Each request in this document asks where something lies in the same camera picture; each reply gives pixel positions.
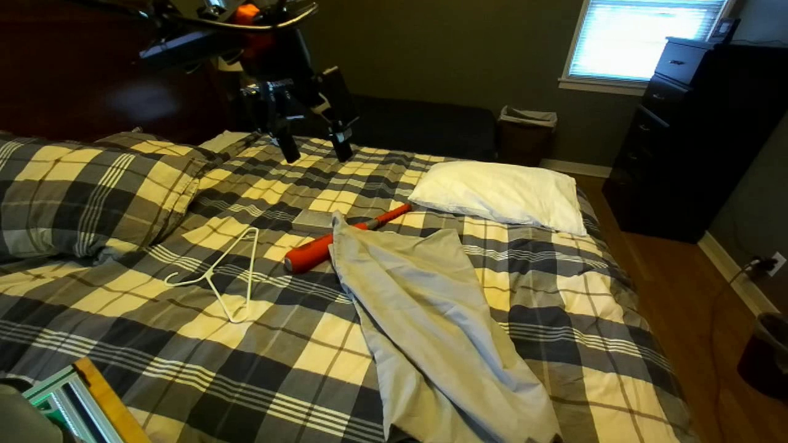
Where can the trash bin with liner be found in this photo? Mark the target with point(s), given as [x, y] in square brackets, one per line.
[526, 138]

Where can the white clothes hanger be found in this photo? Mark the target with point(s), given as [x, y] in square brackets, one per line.
[213, 271]

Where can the grey cloth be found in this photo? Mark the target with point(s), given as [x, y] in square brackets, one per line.
[425, 320]

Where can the wall socket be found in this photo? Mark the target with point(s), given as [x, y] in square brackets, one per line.
[777, 263]

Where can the plaid bed cover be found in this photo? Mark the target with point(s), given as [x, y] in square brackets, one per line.
[258, 344]

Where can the plaid pillow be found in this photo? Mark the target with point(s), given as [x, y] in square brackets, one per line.
[80, 197]

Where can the pale yellow pillow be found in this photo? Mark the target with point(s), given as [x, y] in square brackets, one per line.
[225, 141]

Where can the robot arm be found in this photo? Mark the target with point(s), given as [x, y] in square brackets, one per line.
[271, 13]

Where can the red baseball bat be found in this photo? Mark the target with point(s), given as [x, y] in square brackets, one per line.
[311, 251]

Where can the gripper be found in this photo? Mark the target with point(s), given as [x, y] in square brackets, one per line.
[280, 58]

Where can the black dresser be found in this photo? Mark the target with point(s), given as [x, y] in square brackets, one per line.
[695, 141]

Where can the window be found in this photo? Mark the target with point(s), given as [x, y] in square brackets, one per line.
[640, 40]

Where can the dark round bin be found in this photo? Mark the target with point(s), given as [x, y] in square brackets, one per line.
[766, 360]

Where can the white pillow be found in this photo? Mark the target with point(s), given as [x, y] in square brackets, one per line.
[502, 194]

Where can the small picture frame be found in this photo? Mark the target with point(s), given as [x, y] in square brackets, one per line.
[725, 29]

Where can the dark bench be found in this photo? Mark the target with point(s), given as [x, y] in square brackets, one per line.
[425, 129]

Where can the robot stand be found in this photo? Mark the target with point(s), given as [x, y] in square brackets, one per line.
[92, 400]

